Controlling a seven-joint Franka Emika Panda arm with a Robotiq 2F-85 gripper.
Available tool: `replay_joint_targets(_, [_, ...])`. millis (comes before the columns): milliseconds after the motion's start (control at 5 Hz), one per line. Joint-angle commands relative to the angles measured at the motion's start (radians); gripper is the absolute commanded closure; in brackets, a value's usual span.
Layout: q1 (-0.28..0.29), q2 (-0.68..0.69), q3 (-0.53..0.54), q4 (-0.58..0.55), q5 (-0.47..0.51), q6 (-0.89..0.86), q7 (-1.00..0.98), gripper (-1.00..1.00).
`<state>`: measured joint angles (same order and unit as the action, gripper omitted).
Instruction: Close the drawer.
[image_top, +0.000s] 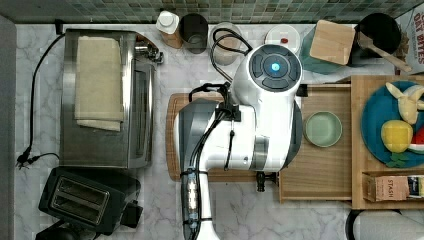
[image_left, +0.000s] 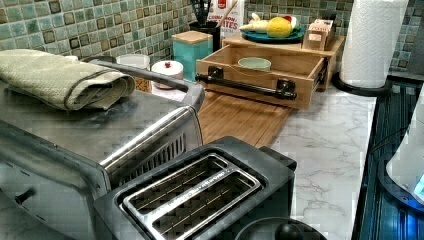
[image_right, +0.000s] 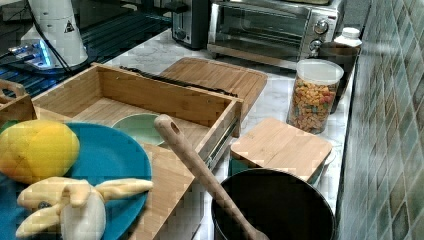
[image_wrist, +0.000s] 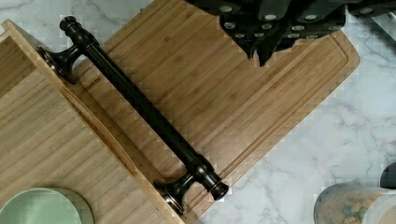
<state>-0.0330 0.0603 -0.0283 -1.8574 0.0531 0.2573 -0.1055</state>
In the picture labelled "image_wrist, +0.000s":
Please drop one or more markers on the wooden drawer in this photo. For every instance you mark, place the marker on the wooden drawer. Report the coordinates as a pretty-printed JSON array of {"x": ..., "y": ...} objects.
[{"x": 54, "y": 135}]

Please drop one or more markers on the green plate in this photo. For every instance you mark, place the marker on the green plate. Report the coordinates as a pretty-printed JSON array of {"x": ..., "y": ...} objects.
[{"x": 46, "y": 206}]

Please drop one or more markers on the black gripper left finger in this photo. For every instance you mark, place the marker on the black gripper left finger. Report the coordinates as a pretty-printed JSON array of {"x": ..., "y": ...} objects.
[{"x": 256, "y": 26}]

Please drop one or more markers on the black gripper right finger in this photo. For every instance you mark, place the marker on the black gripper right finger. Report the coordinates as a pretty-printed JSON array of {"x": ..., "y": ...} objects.
[{"x": 312, "y": 19}]

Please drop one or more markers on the clear jar with cereal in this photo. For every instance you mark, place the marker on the clear jar with cereal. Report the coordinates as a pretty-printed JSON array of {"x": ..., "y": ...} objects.
[{"x": 352, "y": 203}]

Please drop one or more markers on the black round container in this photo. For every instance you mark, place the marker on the black round container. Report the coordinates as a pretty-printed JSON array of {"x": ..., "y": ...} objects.
[{"x": 388, "y": 177}]

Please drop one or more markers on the bamboo cutting board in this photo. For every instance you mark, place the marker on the bamboo cutting board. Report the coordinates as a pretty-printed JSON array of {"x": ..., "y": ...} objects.
[{"x": 230, "y": 108}]

